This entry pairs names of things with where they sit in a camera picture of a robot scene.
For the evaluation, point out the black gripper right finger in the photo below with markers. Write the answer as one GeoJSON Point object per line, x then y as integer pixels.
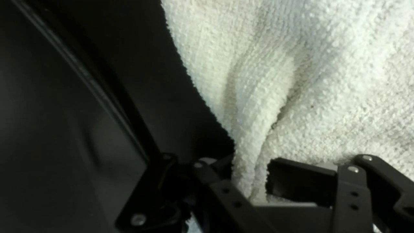
{"type": "Point", "coordinates": [353, 199]}

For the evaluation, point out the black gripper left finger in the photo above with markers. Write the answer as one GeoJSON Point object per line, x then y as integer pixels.
{"type": "Point", "coordinates": [224, 195]}

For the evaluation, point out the white terry towel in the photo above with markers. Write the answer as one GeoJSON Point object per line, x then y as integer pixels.
{"type": "Point", "coordinates": [302, 65]}

